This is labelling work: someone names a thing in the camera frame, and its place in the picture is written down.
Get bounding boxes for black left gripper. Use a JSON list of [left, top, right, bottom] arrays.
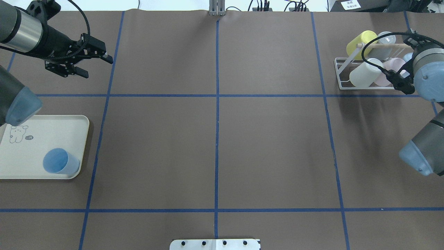
[[26, 0, 113, 78]]

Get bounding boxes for cream white plastic cup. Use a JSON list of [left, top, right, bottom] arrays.
[[349, 61, 382, 89]]

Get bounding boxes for yellow plastic cup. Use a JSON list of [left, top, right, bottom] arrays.
[[346, 30, 377, 61]]

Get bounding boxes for grey plastic cup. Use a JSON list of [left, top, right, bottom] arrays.
[[368, 31, 396, 61]]

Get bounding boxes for blue plastic cup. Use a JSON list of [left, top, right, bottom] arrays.
[[402, 52, 413, 63], [42, 148, 80, 175]]

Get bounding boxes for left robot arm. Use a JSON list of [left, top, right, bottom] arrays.
[[0, 0, 113, 127]]

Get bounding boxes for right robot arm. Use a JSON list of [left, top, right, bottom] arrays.
[[399, 42, 444, 177]]

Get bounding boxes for pink plastic cup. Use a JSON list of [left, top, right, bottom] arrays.
[[375, 57, 410, 87]]

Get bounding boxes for cream plastic tray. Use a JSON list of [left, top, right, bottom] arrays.
[[0, 115, 90, 180]]

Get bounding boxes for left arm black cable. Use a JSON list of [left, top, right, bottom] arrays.
[[42, 0, 91, 59]]

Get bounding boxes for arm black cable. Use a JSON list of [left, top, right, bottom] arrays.
[[361, 32, 427, 95], [42, 0, 91, 59]]

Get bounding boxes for grey metal bracket corner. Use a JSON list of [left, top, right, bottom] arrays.
[[209, 0, 227, 16]]

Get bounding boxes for white camera mast base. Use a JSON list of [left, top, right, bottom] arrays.
[[169, 239, 261, 250]]

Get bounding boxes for white wire cup rack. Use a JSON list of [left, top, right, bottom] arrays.
[[334, 31, 409, 90]]

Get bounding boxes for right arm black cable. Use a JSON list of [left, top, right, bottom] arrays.
[[361, 32, 427, 95]]

